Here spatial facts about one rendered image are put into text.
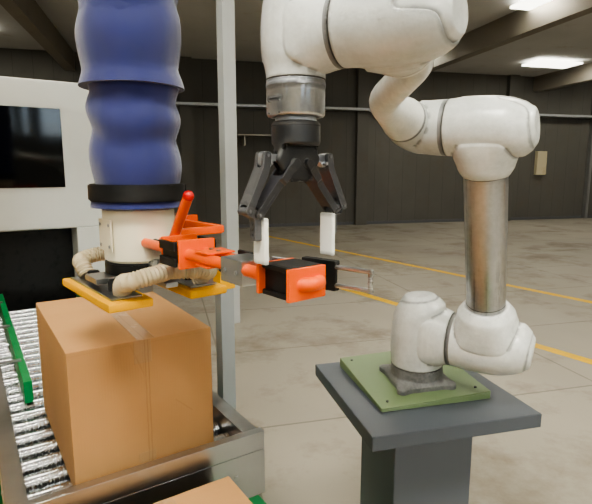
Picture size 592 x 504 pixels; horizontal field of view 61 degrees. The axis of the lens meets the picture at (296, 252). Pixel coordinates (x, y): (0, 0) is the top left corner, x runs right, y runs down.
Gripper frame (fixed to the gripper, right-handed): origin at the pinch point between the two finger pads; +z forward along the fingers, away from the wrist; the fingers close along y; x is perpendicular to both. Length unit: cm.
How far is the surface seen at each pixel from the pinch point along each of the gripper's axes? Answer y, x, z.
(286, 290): 5.4, 4.3, 4.6
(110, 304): 14.9, -42.8, 14.9
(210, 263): 4.1, -19.8, 4.2
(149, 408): -3, -69, 54
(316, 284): 1.5, 6.6, 3.9
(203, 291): -6.8, -42.4, 15.4
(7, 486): 32, -80, 68
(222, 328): -54, -112, 51
